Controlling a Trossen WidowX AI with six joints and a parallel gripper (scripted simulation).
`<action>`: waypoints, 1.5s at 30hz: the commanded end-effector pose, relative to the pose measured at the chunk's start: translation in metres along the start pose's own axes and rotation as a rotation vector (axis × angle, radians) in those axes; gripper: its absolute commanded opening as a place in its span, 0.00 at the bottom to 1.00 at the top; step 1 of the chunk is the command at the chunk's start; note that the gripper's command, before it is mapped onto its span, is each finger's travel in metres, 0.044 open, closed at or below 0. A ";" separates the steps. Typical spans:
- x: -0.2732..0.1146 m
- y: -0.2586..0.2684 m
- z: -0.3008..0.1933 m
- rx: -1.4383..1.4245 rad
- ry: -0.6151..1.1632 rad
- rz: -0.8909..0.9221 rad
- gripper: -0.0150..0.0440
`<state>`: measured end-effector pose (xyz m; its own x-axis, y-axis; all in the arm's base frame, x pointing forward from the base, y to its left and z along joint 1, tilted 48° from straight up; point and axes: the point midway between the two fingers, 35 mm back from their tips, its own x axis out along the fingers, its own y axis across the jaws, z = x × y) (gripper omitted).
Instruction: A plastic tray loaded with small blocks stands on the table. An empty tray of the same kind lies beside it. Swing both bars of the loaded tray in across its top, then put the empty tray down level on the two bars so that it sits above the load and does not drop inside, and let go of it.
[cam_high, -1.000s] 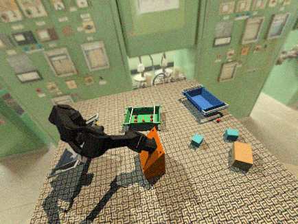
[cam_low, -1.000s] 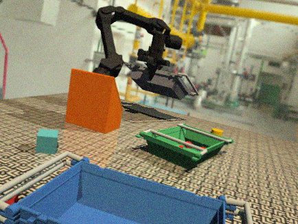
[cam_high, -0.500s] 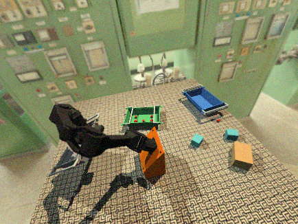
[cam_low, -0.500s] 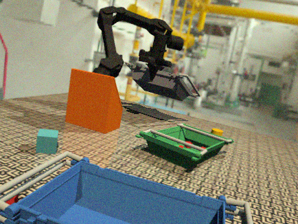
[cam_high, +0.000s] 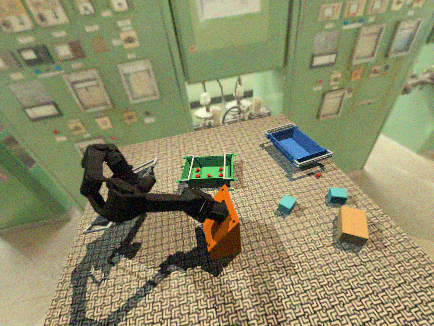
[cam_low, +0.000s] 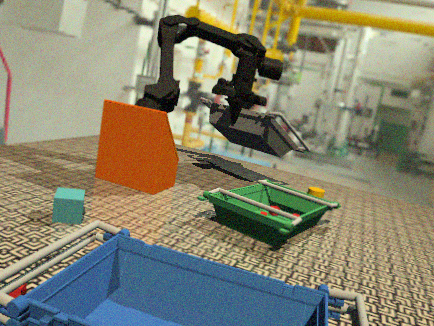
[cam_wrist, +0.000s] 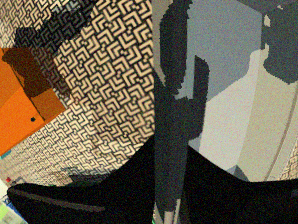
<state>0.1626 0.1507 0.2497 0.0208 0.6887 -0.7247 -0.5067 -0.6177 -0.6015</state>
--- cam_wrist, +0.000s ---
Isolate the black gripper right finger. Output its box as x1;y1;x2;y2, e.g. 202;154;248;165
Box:
178;145;298;224

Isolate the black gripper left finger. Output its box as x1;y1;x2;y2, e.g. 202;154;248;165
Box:
7;135;156;224

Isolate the teal cube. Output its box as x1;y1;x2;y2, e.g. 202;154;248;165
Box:
0;151;11;160

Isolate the green plastic tray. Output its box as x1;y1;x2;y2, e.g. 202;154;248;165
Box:
48;181;156;224

